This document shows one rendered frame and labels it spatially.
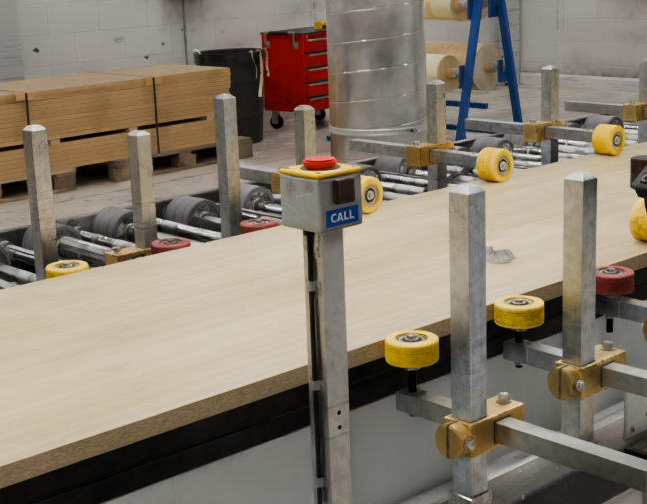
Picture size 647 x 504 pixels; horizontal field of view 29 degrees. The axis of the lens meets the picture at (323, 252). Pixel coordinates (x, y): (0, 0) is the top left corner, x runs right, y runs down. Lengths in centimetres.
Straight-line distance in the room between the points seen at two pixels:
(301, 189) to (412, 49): 455
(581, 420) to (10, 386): 84
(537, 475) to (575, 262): 32
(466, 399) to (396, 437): 26
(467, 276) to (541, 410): 61
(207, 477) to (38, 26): 798
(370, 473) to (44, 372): 52
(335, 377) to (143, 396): 30
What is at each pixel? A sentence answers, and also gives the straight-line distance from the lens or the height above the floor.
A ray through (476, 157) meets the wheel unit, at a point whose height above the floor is 96.
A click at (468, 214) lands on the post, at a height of 112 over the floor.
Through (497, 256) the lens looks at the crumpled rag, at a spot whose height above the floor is 91.
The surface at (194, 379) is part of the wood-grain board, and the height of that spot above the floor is 90.
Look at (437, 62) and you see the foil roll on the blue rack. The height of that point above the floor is 64.
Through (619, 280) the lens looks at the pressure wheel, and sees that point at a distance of 220.
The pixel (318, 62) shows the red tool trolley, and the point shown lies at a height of 55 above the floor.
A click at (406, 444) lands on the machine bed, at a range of 199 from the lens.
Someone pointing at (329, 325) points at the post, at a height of 103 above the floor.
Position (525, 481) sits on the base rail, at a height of 70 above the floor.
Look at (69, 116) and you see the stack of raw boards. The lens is 818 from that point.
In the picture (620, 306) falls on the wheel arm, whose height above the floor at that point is 85.
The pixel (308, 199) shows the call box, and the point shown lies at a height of 119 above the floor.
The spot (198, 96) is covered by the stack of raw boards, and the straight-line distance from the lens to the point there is 879.
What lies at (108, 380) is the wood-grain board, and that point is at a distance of 177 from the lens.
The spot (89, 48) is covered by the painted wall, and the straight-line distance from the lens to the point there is 980.
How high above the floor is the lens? 148
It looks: 14 degrees down
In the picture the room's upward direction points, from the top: 2 degrees counter-clockwise
